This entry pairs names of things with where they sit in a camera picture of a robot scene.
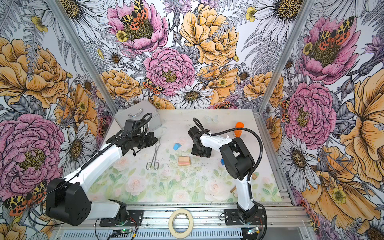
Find masking tape roll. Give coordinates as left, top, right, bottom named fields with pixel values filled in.
left=168, top=209, right=194, bottom=240

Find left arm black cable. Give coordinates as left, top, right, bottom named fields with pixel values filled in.
left=27, top=112, right=153, bottom=226

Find thin wood stick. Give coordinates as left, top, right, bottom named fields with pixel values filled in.
left=230, top=173, right=259, bottom=193

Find silver metal case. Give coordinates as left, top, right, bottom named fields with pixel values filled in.
left=114, top=100, right=162, bottom=131

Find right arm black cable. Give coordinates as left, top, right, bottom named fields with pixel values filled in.
left=192, top=117, right=268, bottom=240

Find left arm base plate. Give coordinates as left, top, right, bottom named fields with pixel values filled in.
left=99, top=210, right=144, bottom=227

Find right green circuit board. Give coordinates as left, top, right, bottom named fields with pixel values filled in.
left=247, top=227, right=260, bottom=235

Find light blue triangular block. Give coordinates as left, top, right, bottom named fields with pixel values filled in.
left=173, top=143, right=182, bottom=151

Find metal tongs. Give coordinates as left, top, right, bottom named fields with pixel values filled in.
left=146, top=140, right=161, bottom=171

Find green circuit board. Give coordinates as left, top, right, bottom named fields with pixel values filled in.
left=247, top=227, right=260, bottom=235
left=111, top=229, right=137, bottom=238

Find aluminium frame rail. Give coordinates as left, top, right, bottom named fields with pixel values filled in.
left=47, top=201, right=310, bottom=229

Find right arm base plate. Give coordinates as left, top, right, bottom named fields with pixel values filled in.
left=224, top=209, right=267, bottom=226

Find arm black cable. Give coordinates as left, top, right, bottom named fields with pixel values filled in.
left=27, top=112, right=153, bottom=226
left=192, top=117, right=268, bottom=240

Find orange plastic bottle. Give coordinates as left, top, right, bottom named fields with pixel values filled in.
left=234, top=122, right=244, bottom=138

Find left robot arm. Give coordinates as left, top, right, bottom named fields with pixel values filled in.
left=46, top=114, right=158, bottom=226

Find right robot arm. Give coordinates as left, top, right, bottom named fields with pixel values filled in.
left=188, top=127, right=258, bottom=224

